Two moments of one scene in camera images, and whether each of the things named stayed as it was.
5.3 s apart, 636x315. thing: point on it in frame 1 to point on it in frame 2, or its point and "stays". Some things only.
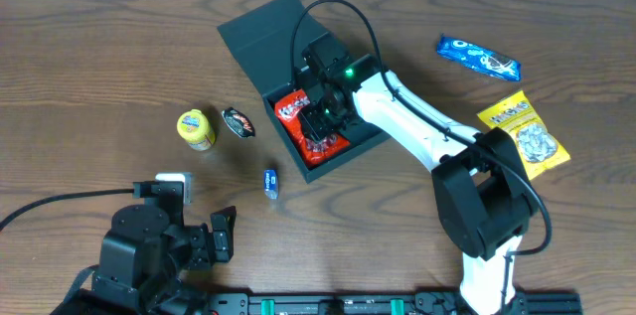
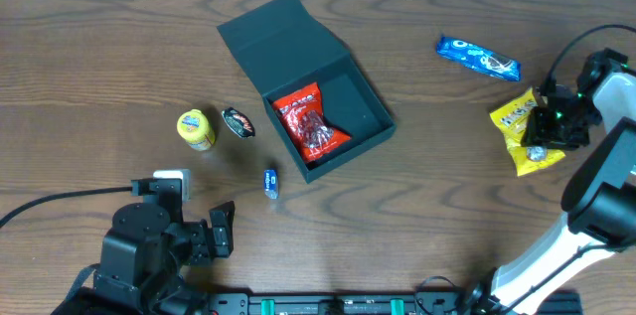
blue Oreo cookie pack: [479, 59] stays
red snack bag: [312, 151] stays
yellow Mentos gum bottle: [195, 128] stays
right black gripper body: [314, 122] to [547, 127]
